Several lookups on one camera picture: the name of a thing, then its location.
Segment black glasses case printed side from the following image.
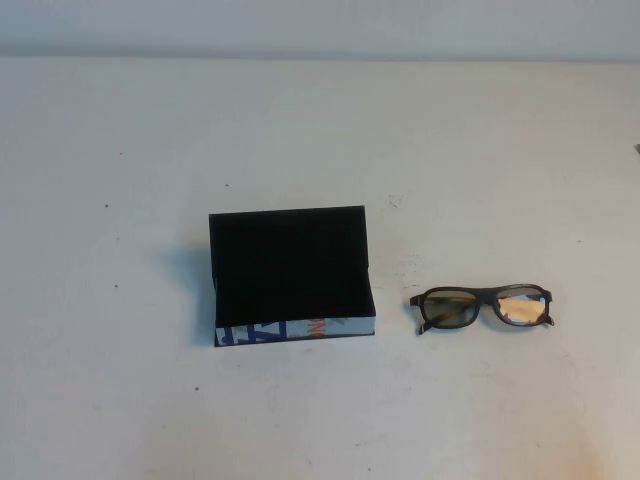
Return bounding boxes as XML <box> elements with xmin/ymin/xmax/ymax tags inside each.
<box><xmin>208</xmin><ymin>204</ymin><xmax>377</xmax><ymax>349</ymax></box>

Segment dark framed glasses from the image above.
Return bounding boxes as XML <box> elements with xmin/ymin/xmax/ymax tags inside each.
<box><xmin>408</xmin><ymin>283</ymin><xmax>557</xmax><ymax>337</ymax></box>

